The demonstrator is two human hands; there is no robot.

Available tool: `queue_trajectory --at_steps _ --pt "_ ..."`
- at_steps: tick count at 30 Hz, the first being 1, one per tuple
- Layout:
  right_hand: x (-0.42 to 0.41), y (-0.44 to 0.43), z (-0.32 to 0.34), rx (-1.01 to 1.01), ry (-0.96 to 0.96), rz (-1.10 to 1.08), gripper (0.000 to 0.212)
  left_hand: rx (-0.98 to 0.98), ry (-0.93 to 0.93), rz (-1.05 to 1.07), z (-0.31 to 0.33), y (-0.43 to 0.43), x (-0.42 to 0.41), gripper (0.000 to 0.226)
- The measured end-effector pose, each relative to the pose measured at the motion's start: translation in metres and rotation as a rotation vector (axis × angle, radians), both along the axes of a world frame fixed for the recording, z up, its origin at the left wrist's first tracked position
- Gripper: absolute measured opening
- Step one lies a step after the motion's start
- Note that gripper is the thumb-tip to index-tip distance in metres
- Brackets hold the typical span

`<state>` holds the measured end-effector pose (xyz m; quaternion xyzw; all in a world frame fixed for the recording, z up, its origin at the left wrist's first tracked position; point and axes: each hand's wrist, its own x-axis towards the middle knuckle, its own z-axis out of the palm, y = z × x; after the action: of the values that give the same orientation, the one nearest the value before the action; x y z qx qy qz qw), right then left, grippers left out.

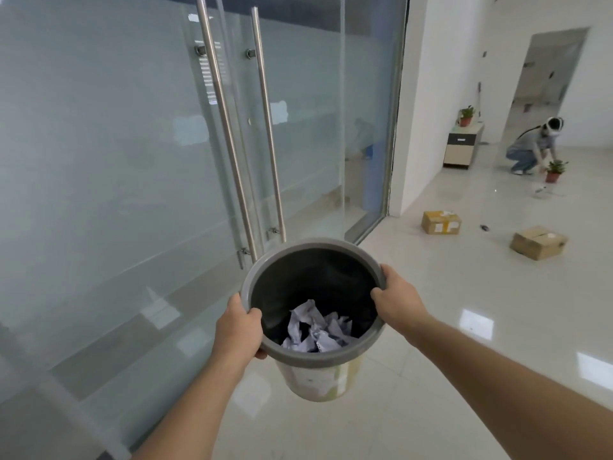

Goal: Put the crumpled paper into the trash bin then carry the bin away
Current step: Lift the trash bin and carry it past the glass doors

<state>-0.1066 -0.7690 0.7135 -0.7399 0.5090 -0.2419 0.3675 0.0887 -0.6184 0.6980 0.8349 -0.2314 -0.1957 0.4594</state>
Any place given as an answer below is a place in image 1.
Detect crumpled white paper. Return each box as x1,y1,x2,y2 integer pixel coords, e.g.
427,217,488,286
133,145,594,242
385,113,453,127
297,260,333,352
282,300,359,353

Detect person's right forearm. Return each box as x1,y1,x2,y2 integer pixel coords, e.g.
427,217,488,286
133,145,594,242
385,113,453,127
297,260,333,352
400,313,613,460

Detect person's left forearm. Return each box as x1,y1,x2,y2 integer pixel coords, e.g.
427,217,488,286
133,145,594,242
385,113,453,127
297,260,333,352
130,344,251,460

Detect small taped cardboard box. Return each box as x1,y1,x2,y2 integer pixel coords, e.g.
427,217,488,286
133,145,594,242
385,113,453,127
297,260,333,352
421,210,463,235

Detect person's right hand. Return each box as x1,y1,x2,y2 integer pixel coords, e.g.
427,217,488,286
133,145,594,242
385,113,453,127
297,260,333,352
370,264,430,337

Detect low wooden cabinet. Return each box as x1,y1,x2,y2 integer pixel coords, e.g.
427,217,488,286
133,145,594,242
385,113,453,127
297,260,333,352
443,122,485,169

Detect person's left hand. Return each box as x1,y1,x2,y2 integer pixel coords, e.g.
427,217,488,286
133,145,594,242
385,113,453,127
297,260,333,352
212,293,269,362

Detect steel door handle bar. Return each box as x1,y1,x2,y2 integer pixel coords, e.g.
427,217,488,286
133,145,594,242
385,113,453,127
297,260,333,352
196,0,259,270
246,6,287,244

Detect large cardboard box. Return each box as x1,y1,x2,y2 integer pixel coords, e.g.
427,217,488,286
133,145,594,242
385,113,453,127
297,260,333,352
510,226,569,261

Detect grey rimmed waste bin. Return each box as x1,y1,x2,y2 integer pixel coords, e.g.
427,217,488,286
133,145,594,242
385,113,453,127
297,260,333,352
239,238,388,402

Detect frosted glass door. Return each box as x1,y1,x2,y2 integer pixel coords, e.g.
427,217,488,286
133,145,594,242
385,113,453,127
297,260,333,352
216,0,346,245
0,0,269,460

